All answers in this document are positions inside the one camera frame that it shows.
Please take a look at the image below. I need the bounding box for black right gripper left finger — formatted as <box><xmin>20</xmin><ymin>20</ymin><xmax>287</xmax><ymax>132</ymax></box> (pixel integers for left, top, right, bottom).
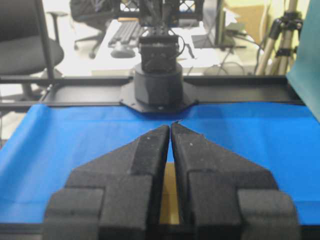
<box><xmin>42</xmin><ymin>125</ymin><xmax>170</xmax><ymax>240</ymax></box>

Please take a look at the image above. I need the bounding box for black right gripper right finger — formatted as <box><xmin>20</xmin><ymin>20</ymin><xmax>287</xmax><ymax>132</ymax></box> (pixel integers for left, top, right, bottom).
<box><xmin>171</xmin><ymin>122</ymin><xmax>300</xmax><ymax>240</ymax></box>

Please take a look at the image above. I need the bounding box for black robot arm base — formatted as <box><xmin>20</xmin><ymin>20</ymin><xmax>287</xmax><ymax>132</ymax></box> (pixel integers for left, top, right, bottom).
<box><xmin>120</xmin><ymin>35</ymin><xmax>199</xmax><ymax>113</ymax></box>

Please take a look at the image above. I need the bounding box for brown cardboard box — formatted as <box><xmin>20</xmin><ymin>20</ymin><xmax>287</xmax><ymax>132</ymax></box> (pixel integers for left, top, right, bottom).
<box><xmin>159</xmin><ymin>162</ymin><xmax>180</xmax><ymax>225</ymax></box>

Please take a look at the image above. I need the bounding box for blue table cloth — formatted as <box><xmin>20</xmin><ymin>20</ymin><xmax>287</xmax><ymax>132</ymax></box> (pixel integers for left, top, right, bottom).
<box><xmin>0</xmin><ymin>103</ymin><xmax>320</xmax><ymax>225</ymax></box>

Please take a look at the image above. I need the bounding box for black computer keyboard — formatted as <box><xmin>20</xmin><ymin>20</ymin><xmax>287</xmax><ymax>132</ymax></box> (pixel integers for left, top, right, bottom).
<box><xmin>108</xmin><ymin>21</ymin><xmax>146</xmax><ymax>48</ymax></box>

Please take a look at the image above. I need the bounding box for black office chair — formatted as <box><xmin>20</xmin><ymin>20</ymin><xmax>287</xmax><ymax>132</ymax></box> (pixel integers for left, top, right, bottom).
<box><xmin>0</xmin><ymin>0</ymin><xmax>65</xmax><ymax>101</ymax></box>
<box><xmin>69</xmin><ymin>0</ymin><xmax>114</xmax><ymax>59</ymax></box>

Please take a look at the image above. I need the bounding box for black metal mounting rail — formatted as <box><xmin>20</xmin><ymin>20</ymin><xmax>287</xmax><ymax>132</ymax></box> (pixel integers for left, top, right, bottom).
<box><xmin>0</xmin><ymin>75</ymin><xmax>304</xmax><ymax>113</ymax></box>

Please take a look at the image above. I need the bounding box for grey camera tripod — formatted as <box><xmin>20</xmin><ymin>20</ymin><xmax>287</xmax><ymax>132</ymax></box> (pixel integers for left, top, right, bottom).
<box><xmin>254</xmin><ymin>0</ymin><xmax>304</xmax><ymax>76</ymax></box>

